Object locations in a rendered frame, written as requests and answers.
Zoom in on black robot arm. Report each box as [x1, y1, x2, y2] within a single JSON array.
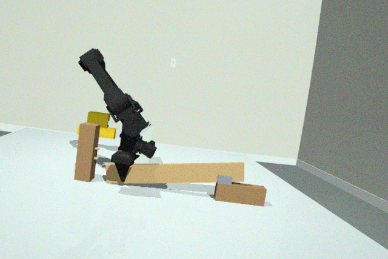
[[78, 48, 157, 159]]

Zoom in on long wooden rail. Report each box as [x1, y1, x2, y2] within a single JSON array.
[[106, 162, 244, 184]]

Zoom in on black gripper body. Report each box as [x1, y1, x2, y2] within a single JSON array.
[[111, 131, 140, 165]]

